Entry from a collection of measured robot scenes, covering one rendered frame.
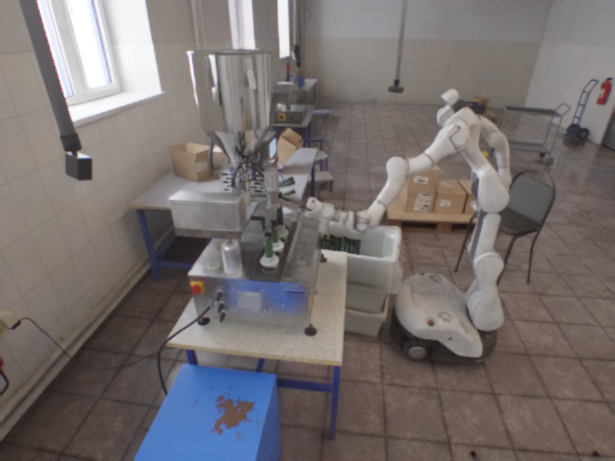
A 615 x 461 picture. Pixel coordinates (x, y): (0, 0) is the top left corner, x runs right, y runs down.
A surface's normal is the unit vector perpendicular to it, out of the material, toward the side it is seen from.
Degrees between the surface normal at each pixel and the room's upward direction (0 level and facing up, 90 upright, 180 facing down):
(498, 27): 90
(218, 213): 90
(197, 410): 0
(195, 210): 90
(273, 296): 90
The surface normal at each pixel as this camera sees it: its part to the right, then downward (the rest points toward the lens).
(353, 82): -0.13, 0.49
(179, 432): 0.00, -0.87
